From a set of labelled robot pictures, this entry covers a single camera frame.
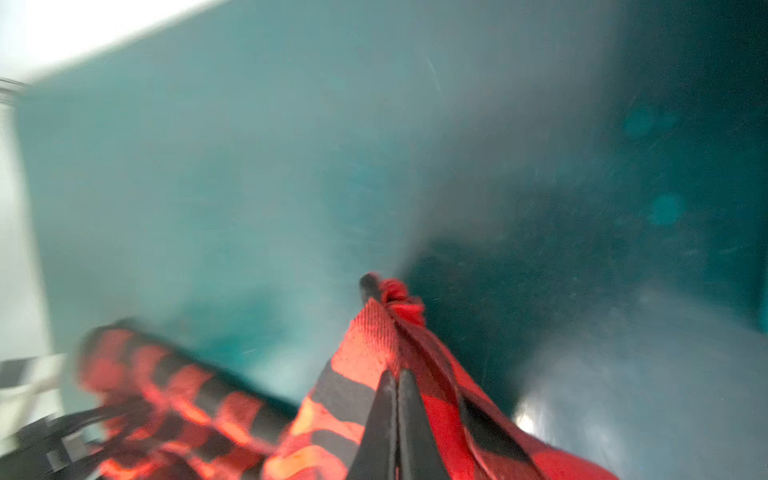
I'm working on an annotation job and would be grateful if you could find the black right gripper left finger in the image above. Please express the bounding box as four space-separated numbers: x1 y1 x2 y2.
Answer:
346 371 398 480

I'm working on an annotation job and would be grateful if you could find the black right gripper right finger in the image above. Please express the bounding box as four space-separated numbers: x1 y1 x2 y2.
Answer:
398 370 450 480

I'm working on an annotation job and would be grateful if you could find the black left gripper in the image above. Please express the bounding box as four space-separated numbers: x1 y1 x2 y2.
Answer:
1 401 150 479

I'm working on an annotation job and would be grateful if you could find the red black plaid shirt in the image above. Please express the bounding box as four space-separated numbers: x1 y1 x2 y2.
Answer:
78 274 610 479

